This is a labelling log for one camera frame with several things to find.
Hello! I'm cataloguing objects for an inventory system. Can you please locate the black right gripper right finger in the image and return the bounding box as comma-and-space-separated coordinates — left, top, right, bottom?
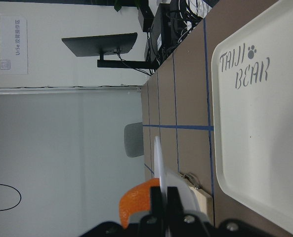
167, 187, 184, 237

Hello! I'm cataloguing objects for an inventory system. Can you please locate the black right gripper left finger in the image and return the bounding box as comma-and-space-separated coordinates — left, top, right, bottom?
150, 186, 165, 237

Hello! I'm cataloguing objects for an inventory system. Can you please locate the white ribbed plate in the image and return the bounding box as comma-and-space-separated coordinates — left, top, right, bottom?
153, 136, 203, 237

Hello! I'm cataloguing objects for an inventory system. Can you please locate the orange fruit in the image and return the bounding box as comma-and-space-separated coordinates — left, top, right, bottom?
119, 178, 160, 229

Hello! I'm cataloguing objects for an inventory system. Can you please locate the black monitor on arm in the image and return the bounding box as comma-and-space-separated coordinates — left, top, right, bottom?
61, 33, 159, 70

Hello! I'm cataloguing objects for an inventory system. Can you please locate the cream bear tray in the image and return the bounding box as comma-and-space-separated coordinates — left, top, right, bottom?
211, 0, 293, 234

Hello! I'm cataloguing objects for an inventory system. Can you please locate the bamboo cutting board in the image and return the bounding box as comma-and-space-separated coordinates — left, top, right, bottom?
179, 173, 214, 225

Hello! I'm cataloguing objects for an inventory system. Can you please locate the grey office chair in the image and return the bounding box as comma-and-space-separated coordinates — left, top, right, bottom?
124, 122, 144, 158

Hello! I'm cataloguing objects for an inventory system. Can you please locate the black computer box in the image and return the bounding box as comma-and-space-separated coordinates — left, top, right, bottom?
149, 3, 179, 57

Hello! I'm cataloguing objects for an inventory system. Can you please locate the white wall sign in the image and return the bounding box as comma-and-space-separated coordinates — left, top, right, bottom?
0, 13, 28, 75

